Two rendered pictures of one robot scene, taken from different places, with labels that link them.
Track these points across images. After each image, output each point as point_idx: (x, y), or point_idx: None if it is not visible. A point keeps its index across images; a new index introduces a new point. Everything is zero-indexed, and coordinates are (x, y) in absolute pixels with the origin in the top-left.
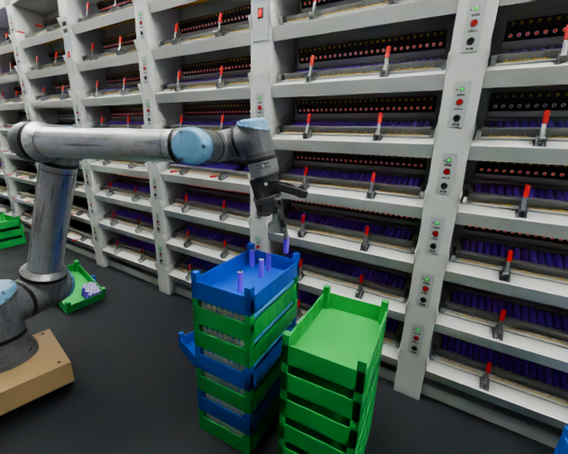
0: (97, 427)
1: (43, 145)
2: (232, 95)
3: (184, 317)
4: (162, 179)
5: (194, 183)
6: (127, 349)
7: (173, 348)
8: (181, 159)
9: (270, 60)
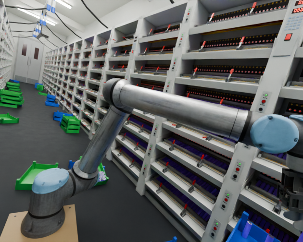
0: None
1: (126, 97)
2: (237, 88)
3: (149, 221)
4: (162, 126)
5: (184, 135)
6: (112, 238)
7: None
8: (259, 145)
9: (286, 70)
